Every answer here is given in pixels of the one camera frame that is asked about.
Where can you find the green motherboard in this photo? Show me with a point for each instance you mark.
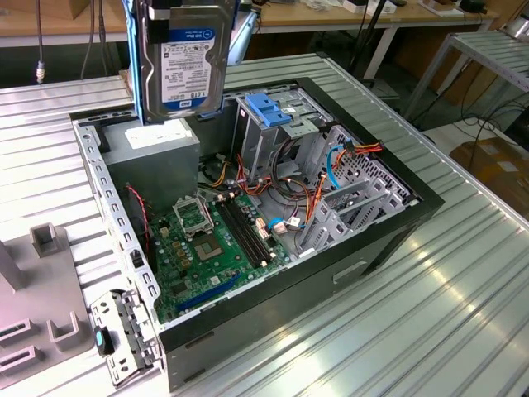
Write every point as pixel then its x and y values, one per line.
pixel 194 285

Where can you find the wooden desk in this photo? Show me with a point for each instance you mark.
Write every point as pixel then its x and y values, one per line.
pixel 25 25
pixel 322 16

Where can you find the metal slat side table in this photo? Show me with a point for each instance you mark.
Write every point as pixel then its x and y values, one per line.
pixel 492 54

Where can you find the flat cardboard box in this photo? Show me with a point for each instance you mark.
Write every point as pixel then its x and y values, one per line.
pixel 496 165

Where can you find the hard disk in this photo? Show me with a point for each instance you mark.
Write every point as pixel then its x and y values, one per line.
pixel 186 74

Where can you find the black PC case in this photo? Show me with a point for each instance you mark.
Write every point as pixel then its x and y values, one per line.
pixel 289 314

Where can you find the metal slot retainer bracket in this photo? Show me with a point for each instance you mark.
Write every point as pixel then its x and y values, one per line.
pixel 111 307

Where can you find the brown cardboard box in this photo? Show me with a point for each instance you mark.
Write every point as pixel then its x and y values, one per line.
pixel 82 8

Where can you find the CPU socket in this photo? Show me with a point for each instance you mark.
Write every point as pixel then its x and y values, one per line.
pixel 208 249

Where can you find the black RAM slot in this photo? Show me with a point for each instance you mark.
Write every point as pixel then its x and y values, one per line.
pixel 256 228
pixel 238 232
pixel 244 231
pixel 251 230

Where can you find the grey parts rack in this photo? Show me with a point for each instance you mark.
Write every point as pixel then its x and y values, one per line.
pixel 41 281

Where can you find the blue expansion slot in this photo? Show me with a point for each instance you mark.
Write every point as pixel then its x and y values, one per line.
pixel 211 291

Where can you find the metal disk bay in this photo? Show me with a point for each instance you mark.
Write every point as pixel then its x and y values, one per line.
pixel 326 220

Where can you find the grey power supply unit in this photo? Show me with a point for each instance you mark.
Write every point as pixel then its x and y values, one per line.
pixel 157 173

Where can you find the blue drive bay latch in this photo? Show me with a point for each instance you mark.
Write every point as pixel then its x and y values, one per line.
pixel 268 111

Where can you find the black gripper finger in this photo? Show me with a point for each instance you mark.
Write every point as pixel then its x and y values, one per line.
pixel 160 31

